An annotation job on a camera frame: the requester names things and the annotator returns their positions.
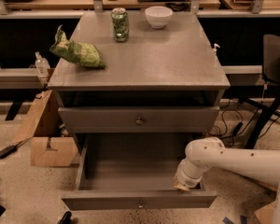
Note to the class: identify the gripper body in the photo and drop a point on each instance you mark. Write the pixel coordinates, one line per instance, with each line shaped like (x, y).
(186, 180)

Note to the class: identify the grey drawer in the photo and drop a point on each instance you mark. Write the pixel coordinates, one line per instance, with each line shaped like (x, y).
(138, 119)
(133, 171)

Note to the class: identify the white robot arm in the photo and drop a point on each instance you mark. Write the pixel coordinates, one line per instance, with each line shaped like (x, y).
(203, 154)

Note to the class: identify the grey top drawer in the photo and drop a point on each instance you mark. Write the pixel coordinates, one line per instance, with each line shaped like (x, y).
(138, 119)

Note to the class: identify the grey drawer cabinet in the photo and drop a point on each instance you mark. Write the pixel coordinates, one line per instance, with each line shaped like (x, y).
(169, 67)

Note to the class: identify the cardboard box right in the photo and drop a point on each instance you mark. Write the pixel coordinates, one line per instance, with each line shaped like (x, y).
(265, 214)

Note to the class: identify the cardboard box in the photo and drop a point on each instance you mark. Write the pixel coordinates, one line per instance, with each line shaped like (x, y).
(50, 147)
(265, 214)

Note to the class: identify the black object bottom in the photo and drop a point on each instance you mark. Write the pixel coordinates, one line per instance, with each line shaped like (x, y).
(66, 219)

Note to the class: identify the cardboard box left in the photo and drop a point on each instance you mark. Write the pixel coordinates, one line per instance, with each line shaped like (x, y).
(50, 147)

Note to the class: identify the white pump bottle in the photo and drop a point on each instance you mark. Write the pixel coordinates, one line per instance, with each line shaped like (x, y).
(216, 48)

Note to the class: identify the black chair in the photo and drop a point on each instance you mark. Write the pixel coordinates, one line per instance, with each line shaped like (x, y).
(270, 74)

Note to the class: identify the green chip bag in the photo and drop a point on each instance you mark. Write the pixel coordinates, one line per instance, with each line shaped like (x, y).
(82, 54)

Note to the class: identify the white bowl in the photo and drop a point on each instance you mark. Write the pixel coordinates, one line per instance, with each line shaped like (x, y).
(158, 17)

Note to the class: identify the black power adapter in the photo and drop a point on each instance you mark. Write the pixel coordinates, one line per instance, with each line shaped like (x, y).
(7, 151)

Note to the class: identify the green soda can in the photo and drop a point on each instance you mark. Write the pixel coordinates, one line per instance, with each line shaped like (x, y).
(120, 22)

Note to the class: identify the clear plastic bottle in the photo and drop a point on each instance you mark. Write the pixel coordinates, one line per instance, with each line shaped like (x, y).
(41, 64)

